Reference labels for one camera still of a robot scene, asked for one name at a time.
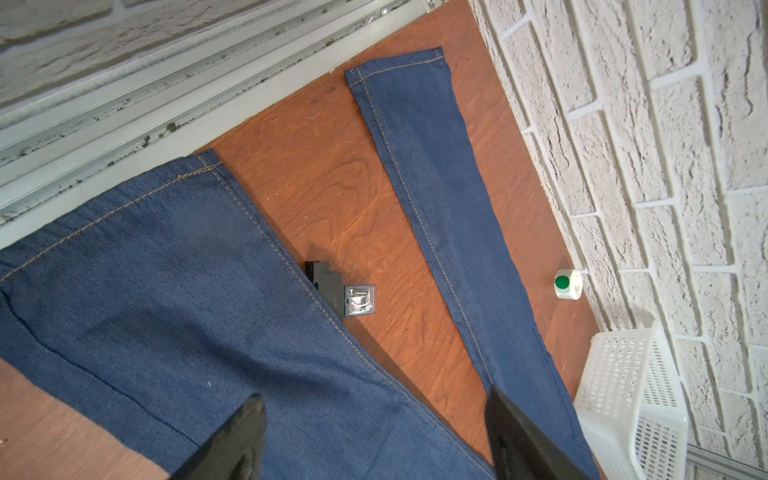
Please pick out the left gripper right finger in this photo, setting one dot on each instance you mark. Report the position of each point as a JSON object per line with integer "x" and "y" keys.
{"x": 520, "y": 450}

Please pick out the blue denim trousers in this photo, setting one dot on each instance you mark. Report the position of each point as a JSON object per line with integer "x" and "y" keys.
{"x": 159, "y": 307}

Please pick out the aluminium rail frame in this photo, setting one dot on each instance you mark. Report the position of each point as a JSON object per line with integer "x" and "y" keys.
{"x": 62, "y": 148}

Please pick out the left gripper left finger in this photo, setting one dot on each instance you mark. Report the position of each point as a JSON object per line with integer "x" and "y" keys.
{"x": 235, "y": 451}

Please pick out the white tape roll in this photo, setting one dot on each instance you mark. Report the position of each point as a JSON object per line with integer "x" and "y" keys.
{"x": 568, "y": 284}

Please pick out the small metal square clip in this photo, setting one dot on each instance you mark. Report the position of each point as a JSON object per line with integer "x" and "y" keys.
{"x": 359, "y": 300}

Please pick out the white plastic basket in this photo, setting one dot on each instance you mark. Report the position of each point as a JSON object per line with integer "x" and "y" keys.
{"x": 631, "y": 405}

